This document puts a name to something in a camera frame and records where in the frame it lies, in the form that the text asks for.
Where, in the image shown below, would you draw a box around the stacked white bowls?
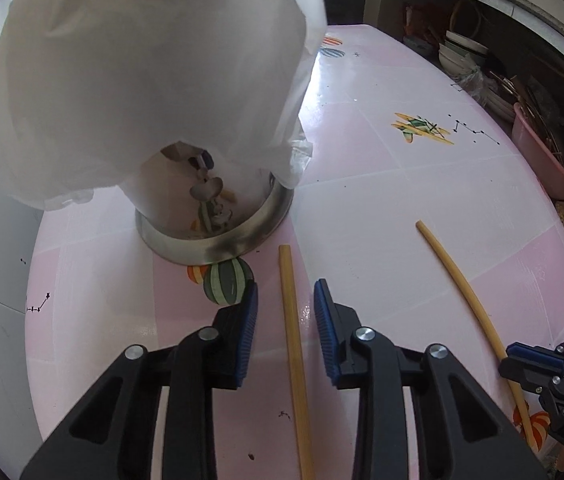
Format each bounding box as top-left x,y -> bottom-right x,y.
438,30 -> 489,76

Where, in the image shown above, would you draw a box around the steel utensil holder cup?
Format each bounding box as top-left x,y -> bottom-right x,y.
119,142 -> 294,266

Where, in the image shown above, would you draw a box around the pink plastic basin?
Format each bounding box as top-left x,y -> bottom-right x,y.
512,103 -> 564,200

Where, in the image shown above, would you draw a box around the white plastic bag liner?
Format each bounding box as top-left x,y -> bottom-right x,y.
0,0 -> 326,210

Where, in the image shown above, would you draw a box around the bamboo chopstick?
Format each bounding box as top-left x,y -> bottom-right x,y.
279,245 -> 316,480
416,220 -> 539,452

